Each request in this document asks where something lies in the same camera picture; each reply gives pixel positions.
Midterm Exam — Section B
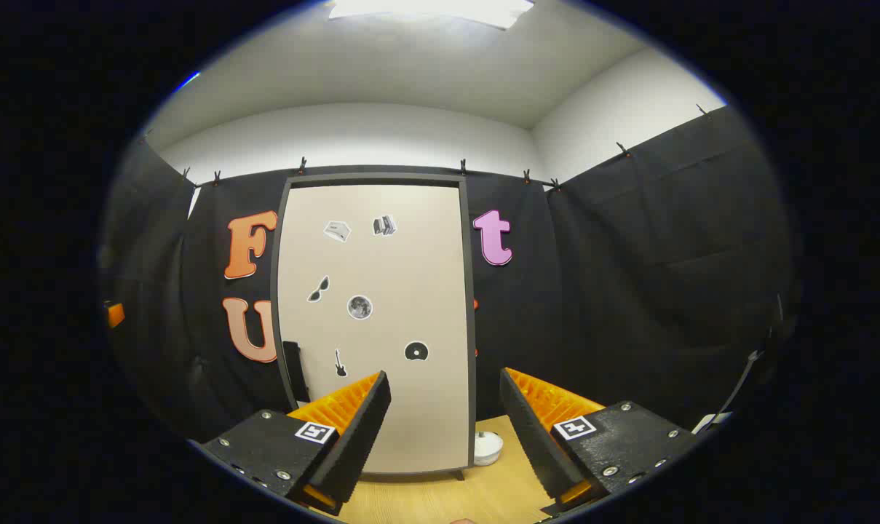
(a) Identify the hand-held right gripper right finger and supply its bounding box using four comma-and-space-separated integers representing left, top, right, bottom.
498, 366, 700, 519

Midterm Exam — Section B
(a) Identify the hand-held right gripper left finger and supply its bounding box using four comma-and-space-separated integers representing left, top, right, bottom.
201, 370, 393, 517

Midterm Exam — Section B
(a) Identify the black door handle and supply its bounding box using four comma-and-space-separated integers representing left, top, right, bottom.
282, 340, 312, 405

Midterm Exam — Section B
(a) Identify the beige cabinet door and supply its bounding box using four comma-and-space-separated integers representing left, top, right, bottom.
277, 183, 475, 475

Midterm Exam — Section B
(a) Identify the grey cabinet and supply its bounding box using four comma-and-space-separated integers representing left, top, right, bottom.
271, 172, 479, 483

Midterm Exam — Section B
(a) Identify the small white lidded jar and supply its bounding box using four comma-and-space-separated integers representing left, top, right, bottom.
473, 431, 504, 467

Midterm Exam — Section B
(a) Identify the black backdrop cloth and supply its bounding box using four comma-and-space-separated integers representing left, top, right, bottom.
99, 106, 801, 441

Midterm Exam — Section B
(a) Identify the ceiling light panel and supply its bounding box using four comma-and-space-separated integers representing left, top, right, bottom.
328, 0, 535, 31

